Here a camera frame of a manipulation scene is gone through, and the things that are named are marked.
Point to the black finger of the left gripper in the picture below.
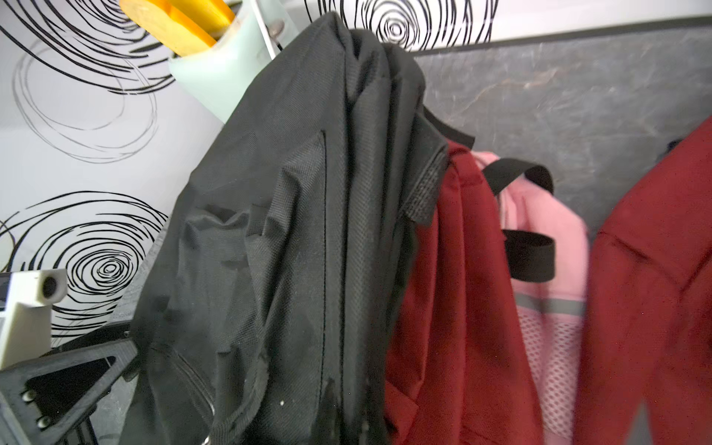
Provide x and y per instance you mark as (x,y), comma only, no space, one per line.
(49,400)

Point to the black backpack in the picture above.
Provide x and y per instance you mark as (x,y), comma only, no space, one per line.
(267,315)

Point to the red backpack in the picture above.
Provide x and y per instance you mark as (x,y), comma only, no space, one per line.
(646,343)
(457,370)

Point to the pink tape outline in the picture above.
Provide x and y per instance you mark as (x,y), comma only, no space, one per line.
(547,249)

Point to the mint green toaster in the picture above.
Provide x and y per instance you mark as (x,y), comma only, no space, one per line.
(220,76)

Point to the front yellow toast slice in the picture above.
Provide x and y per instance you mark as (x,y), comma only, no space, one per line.
(168,25)

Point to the yellow toast slice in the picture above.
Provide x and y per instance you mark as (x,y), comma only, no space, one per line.
(168,25)
(213,16)

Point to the rear yellow toast slice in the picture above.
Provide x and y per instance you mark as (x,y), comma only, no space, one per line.
(213,16)

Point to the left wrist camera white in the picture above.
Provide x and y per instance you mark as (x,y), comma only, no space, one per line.
(27,299)

